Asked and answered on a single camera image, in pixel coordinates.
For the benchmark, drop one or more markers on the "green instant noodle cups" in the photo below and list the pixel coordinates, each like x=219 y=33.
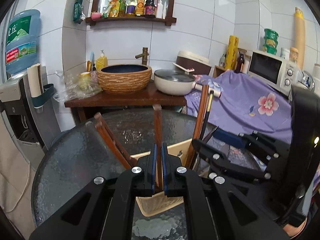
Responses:
x=270 y=41

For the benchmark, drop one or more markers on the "dark soy sauce bottle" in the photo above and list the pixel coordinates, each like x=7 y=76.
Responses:
x=150 y=8

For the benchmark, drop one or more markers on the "wooden framed mirror shelf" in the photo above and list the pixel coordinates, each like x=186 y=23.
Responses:
x=115 y=10

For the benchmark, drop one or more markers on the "purple label bottle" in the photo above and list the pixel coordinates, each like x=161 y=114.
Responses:
x=131 y=8

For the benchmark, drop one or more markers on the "yellow soap bottle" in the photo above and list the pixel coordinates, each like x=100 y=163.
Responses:
x=101 y=62

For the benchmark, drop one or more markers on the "black chopstick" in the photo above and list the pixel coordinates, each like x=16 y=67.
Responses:
x=206 y=116

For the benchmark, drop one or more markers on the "round glass table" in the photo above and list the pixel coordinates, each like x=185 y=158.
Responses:
x=80 y=155

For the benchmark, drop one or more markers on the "purple floral cloth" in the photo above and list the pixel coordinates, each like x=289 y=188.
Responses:
x=247 y=104

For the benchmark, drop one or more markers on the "yellow roll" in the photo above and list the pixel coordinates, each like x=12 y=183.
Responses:
x=232 y=51

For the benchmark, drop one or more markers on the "white electric pot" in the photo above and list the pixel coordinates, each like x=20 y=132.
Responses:
x=177 y=82

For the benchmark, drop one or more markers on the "beige plastic utensil holder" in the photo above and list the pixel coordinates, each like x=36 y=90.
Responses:
x=168 y=185

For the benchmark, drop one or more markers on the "woven pattern basin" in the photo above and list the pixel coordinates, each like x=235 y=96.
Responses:
x=124 y=78

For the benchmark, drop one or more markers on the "clear plastic bag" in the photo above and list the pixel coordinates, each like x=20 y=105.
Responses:
x=79 y=86

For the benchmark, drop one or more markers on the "paper cup holder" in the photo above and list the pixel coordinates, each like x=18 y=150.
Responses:
x=40 y=93

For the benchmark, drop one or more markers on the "white microwave oven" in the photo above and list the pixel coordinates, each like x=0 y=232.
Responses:
x=275 y=71

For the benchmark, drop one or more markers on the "blue water bottle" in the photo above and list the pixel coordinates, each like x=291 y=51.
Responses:
x=22 y=41

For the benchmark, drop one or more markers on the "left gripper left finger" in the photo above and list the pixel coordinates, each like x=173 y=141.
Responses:
x=103 y=209

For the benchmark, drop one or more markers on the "water dispenser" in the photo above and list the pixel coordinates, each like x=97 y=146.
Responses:
x=31 y=126

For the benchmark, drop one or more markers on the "pink small bowl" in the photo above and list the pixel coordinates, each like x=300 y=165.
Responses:
x=96 y=15

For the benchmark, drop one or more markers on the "beige cloth cover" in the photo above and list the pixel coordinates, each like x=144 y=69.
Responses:
x=16 y=184

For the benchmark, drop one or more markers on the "brown wooden chopstick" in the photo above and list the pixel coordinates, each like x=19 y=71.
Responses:
x=157 y=119

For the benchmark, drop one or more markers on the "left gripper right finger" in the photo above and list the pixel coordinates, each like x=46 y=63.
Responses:
x=219 y=207

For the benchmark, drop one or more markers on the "tall paper cup stack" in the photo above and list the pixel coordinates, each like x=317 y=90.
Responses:
x=300 y=36

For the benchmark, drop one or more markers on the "yellow oil bottle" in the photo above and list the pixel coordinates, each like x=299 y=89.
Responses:
x=140 y=8

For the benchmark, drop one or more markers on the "white kettle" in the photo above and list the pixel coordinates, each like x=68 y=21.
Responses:
x=307 y=81

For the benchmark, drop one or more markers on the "brown white rice cooker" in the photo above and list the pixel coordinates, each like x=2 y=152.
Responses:
x=188 y=60

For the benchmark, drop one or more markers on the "brown glass bottle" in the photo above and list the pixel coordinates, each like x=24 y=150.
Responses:
x=240 y=62

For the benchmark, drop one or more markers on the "brass faucet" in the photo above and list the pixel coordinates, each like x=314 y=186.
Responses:
x=144 y=56

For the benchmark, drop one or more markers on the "green hanging packet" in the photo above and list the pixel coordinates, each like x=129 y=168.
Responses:
x=78 y=12

